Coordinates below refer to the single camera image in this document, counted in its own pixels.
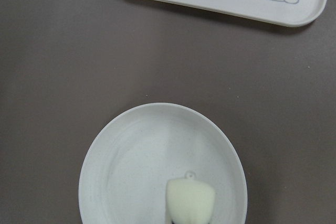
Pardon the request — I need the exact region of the pale cream bun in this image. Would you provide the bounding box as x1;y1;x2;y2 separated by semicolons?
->
165;172;216;224

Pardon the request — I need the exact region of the round cream plate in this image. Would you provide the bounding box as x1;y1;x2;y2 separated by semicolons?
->
78;103;248;223

